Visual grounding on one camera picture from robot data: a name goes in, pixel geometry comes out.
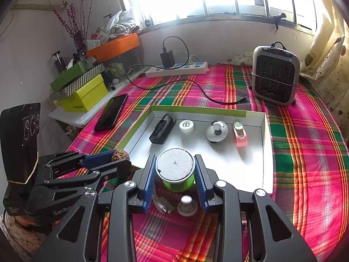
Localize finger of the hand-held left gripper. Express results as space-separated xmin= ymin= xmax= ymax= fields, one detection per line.
xmin=38 ymin=150 xmax=118 ymax=181
xmin=35 ymin=159 xmax=133 ymax=197

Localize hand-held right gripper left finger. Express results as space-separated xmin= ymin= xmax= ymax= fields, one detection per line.
xmin=31 ymin=154 xmax=157 ymax=262

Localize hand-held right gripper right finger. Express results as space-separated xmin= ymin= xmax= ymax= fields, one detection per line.
xmin=193 ymin=154 xmax=318 ymax=262

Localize white plug with cable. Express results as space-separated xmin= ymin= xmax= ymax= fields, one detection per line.
xmin=151 ymin=194 xmax=199 ymax=217

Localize white charger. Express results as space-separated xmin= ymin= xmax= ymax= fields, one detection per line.
xmin=155 ymin=147 xmax=197 ymax=193

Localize green and white cardboard box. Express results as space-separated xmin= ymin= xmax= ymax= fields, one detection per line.
xmin=117 ymin=104 xmax=274 ymax=195

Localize white round panda toy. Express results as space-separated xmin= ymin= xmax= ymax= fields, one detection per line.
xmin=206 ymin=121 xmax=228 ymax=144

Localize black battery charger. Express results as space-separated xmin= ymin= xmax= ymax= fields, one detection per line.
xmin=149 ymin=114 xmax=175 ymax=145

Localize small white round cap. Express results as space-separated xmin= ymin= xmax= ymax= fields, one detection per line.
xmin=178 ymin=120 xmax=195 ymax=135

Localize pink clip with mint pad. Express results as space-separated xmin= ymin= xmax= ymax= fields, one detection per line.
xmin=233 ymin=119 xmax=247 ymax=148

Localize person's left forearm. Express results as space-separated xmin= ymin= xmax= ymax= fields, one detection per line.
xmin=0 ymin=213 xmax=47 ymax=262

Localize person's left hand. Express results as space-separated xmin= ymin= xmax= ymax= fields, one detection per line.
xmin=16 ymin=215 xmax=37 ymax=228

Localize black smartphone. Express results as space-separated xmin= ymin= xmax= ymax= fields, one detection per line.
xmin=94 ymin=93 xmax=129 ymax=132

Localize white side table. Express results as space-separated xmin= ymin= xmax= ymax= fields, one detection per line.
xmin=48 ymin=98 xmax=109 ymax=129

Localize yellow-green box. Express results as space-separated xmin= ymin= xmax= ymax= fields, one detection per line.
xmin=58 ymin=74 xmax=109 ymax=113

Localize striped box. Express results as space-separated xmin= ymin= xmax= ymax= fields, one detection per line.
xmin=49 ymin=63 xmax=105 ymax=99

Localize dark green box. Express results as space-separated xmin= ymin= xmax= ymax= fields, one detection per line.
xmin=50 ymin=61 xmax=88 ymax=92

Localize glass jar with black lid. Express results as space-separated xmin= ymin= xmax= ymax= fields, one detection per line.
xmin=50 ymin=50 xmax=66 ymax=74

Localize pink green plaid blanket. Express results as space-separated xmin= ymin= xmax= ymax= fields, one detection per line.
xmin=65 ymin=63 xmax=349 ymax=262

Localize orange box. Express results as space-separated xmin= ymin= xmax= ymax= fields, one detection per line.
xmin=86 ymin=33 xmax=141 ymax=63

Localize colourful paper cards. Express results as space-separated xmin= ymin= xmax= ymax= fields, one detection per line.
xmin=86 ymin=27 xmax=109 ymax=50

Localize white power strip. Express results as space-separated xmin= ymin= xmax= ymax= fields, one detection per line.
xmin=145 ymin=61 xmax=209 ymax=78

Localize black power adapter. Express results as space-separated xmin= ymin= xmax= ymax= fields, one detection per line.
xmin=159 ymin=50 xmax=175 ymax=68

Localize red berry branches vase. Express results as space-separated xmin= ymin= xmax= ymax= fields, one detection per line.
xmin=49 ymin=0 xmax=99 ymax=52

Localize grey space heater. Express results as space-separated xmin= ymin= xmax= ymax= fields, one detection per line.
xmin=251 ymin=41 xmax=301 ymax=107

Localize floral pillow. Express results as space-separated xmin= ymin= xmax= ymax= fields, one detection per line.
xmin=218 ymin=51 xmax=258 ymax=66

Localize white plastic bags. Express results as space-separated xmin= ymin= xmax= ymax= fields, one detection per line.
xmin=103 ymin=9 xmax=142 ymax=37

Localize cream heart print curtain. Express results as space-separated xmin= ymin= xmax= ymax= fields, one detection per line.
xmin=300 ymin=0 xmax=349 ymax=131

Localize black charging cable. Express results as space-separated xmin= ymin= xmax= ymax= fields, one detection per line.
xmin=126 ymin=36 xmax=249 ymax=105

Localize black window handle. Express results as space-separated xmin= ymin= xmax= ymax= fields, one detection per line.
xmin=273 ymin=12 xmax=287 ymax=30

